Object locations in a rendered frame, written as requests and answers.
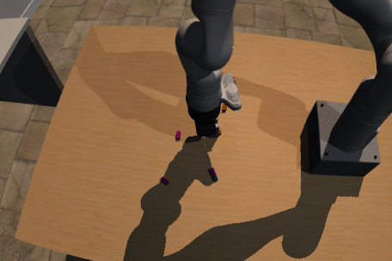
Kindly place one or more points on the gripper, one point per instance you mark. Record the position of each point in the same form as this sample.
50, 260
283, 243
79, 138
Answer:
204, 111

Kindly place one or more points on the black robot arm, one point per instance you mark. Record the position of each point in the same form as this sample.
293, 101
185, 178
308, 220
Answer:
211, 50

